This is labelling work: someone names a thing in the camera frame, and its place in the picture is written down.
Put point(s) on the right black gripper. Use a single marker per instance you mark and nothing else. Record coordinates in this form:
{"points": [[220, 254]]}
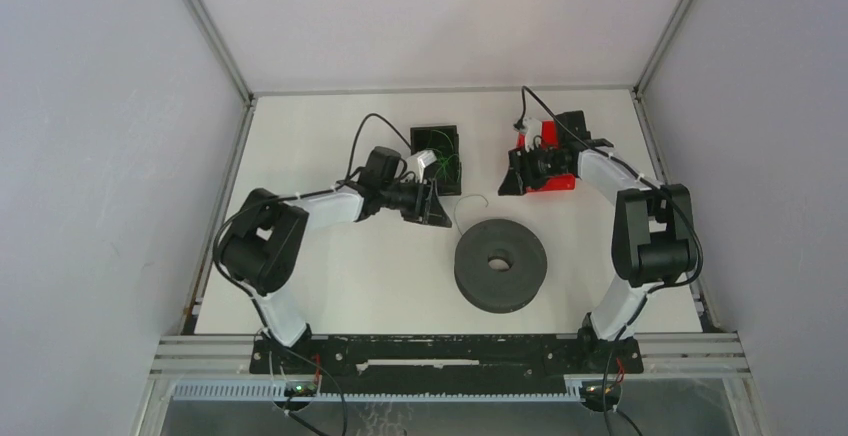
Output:
{"points": [[520, 174]]}

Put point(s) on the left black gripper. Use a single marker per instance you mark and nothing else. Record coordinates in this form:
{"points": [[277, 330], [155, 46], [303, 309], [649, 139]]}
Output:
{"points": [[434, 214]]}

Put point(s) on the dark grey cable spool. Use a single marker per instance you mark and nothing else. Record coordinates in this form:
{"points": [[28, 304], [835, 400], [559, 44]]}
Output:
{"points": [[499, 265]]}

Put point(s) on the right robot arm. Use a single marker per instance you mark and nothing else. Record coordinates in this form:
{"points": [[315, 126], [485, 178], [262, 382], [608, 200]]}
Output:
{"points": [[653, 242]]}

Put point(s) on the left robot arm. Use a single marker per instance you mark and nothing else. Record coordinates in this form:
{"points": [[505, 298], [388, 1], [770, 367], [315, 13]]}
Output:
{"points": [[256, 248]]}

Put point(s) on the red plastic bin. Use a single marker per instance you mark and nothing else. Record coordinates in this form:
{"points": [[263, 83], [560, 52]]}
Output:
{"points": [[560, 177]]}

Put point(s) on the black plastic bin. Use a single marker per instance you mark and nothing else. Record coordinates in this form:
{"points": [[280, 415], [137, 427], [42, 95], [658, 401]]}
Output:
{"points": [[444, 141]]}

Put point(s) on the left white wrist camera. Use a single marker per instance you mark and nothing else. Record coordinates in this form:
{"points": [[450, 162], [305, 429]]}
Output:
{"points": [[416, 164]]}

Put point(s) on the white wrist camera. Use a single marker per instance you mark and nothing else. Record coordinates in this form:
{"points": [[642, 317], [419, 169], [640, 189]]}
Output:
{"points": [[416, 164], [531, 130]]}

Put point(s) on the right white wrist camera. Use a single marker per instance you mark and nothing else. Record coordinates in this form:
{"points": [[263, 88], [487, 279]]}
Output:
{"points": [[531, 130]]}

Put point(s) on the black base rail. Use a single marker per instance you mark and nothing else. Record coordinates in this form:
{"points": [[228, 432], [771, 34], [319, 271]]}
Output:
{"points": [[446, 365]]}

